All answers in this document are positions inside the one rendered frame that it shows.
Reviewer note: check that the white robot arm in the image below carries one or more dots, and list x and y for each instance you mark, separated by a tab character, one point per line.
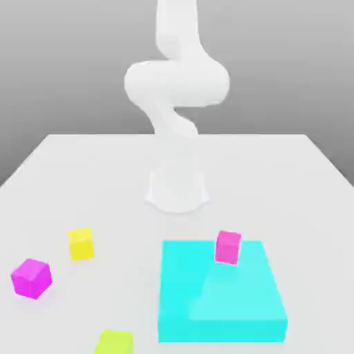
177	83

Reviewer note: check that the small pink cube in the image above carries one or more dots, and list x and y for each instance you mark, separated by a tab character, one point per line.
227	248

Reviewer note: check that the small lime yellow cube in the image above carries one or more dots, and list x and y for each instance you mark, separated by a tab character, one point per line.
114	343

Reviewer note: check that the small magenta cube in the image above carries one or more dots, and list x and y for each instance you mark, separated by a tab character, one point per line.
31	279

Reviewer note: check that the large cyan box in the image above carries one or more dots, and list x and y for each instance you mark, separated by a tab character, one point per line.
221	298

